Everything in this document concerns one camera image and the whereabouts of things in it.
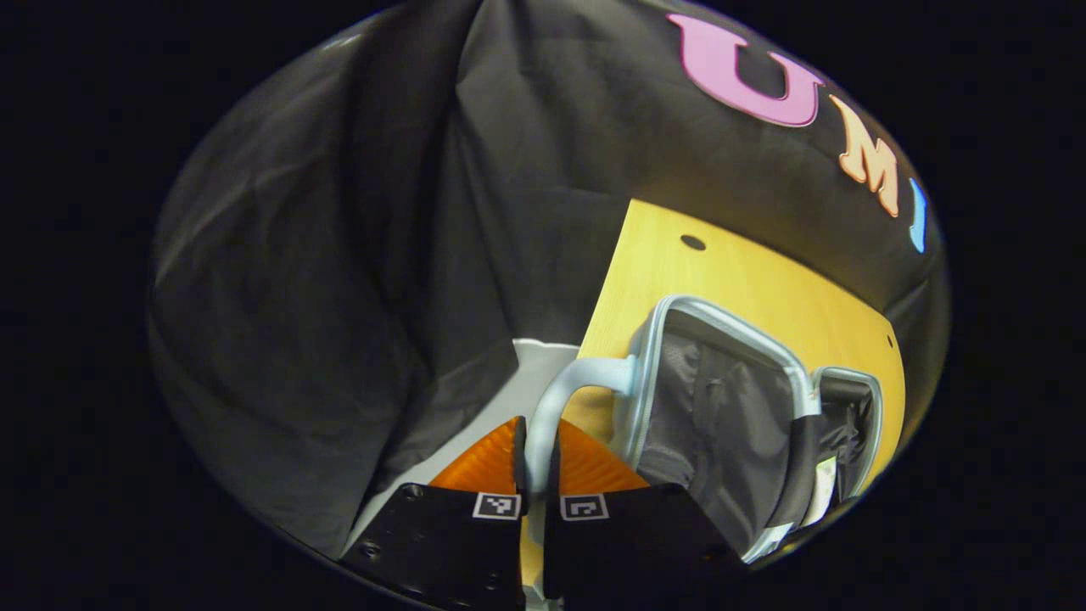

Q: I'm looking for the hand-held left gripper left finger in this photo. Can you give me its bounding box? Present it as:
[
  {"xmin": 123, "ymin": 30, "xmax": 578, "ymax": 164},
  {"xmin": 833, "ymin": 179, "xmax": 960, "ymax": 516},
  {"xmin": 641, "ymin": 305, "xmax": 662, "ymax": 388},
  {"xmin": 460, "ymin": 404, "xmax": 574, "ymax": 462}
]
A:
[{"xmin": 339, "ymin": 415, "xmax": 529, "ymax": 611}]

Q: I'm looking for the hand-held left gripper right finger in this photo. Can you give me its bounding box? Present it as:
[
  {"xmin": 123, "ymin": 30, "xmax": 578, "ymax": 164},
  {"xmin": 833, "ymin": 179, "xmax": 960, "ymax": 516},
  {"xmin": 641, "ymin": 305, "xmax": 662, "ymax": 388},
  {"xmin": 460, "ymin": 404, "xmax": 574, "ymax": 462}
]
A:
[{"xmin": 543, "ymin": 419, "xmax": 749, "ymax": 601}]

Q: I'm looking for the light blue small suitcase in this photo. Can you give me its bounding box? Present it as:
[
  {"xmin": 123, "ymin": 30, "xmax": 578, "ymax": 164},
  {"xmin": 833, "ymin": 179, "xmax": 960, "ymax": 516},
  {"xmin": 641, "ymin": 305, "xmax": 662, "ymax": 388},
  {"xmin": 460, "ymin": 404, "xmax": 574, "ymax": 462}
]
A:
[{"xmin": 524, "ymin": 294, "xmax": 886, "ymax": 566}]

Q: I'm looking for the black backdrop cloth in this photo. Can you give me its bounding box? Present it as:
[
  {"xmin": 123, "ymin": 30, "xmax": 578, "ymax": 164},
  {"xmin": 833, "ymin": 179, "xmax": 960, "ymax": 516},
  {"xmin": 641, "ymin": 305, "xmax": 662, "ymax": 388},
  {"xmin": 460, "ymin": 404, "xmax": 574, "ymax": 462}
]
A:
[{"xmin": 148, "ymin": 0, "xmax": 951, "ymax": 561}]

